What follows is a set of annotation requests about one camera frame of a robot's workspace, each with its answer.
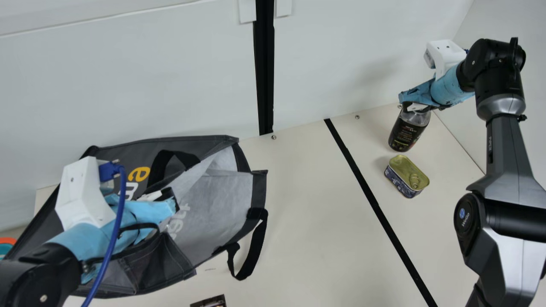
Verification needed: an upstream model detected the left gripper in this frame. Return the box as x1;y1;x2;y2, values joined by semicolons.
47;187;180;284

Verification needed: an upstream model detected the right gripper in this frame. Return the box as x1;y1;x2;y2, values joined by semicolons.
399;63;476;115

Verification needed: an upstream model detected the dark coffee bottle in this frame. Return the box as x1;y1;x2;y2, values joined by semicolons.
388;107;431;153

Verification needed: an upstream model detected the dark grey bag with straps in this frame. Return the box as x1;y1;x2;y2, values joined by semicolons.
3;135;269;299

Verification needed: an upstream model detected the rectangular tin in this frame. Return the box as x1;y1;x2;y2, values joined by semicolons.
384;154;430;199

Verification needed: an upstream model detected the black strip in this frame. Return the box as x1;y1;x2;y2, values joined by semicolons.
324;118;439;307

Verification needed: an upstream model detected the small square scanner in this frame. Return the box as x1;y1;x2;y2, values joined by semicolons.
190;294;227;307

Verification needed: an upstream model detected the teal shopping basket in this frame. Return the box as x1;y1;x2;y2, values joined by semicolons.
0;237;17;261

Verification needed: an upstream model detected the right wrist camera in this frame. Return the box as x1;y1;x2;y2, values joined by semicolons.
424;39;468;81

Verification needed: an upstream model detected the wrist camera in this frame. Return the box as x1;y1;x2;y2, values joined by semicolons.
424;39;468;81
55;156;116;231

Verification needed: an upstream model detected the blue cable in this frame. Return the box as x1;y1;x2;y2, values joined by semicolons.
81;161;127;307

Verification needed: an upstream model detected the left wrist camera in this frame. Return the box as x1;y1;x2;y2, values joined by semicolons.
55;156;116;231

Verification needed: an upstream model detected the black post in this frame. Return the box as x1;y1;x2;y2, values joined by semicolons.
253;0;275;136

